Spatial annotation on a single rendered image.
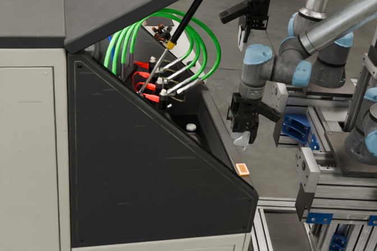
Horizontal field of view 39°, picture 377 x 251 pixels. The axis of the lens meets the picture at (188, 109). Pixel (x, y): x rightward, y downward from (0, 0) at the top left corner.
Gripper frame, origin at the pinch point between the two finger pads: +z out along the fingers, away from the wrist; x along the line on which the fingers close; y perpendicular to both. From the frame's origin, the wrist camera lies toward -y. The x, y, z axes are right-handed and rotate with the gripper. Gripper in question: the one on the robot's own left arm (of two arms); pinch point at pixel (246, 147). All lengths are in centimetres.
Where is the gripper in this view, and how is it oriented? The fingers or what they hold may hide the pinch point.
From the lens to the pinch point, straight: 172.1
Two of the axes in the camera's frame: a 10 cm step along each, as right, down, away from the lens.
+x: 2.1, 5.4, -8.1
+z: -1.0, 8.4, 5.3
